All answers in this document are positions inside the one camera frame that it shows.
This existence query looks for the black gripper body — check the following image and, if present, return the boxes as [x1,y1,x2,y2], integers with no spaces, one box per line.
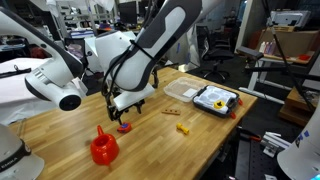
[106,94,136,116]

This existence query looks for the orange teapot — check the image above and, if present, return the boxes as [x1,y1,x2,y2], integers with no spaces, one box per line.
[89,124,120,167]

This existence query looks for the red blue round disc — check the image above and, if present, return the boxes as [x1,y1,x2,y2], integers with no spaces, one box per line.
[116,121,133,134]

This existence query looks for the wooden strip with holes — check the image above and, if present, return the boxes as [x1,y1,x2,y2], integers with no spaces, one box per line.
[161,108,182,116]

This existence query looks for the yellow toy dumbbell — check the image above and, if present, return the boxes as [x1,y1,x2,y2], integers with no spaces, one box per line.
[176,122,191,136]

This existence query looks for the black tool case clear lid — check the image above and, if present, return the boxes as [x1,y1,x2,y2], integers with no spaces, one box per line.
[162,76,244,120]

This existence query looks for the yellow black round toy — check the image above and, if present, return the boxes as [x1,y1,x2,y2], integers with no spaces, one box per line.
[213,99,226,111]

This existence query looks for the black office chair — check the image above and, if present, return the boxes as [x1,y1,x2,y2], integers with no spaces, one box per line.
[200,25,235,83]

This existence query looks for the background equipment rack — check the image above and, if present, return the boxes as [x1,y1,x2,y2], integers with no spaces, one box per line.
[46,0,118,39]

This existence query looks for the white cloth covered table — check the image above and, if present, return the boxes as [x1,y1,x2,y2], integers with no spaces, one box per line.
[0,57,61,126]

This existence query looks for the black computer monitor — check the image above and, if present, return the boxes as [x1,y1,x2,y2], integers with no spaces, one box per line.
[117,0,138,25]

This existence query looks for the black perforated board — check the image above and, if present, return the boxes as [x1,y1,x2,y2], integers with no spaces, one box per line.
[233,133,320,180]

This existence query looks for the small white bottle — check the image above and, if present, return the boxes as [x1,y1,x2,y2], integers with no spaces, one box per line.
[259,41,268,55]

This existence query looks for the pink purple bottle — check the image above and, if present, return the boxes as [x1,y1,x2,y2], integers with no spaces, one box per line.
[266,38,280,56]

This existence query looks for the wooden crate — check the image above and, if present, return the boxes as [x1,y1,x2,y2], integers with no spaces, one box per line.
[278,85,320,128]

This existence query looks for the brown cardboard carton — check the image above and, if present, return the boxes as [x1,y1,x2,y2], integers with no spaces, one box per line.
[256,28,320,66]

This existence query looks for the white rounded housing blue marks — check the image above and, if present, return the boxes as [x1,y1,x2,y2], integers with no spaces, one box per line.
[276,99,320,180]

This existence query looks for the small red tray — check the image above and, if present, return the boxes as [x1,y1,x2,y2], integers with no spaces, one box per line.
[297,53,312,62]

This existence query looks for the white device box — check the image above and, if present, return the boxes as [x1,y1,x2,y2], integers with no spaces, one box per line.
[269,9,312,28]

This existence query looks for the black strap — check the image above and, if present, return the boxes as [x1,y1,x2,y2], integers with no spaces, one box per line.
[0,64,33,80]

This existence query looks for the orange handled black clamp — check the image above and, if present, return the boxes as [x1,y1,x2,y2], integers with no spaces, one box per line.
[237,125,263,143]

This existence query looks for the white frame desk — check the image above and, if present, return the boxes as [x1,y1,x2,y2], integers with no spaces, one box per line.
[235,45,320,105]

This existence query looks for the silver metal bracket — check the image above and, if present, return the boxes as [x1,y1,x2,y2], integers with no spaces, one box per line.
[262,131,292,158]

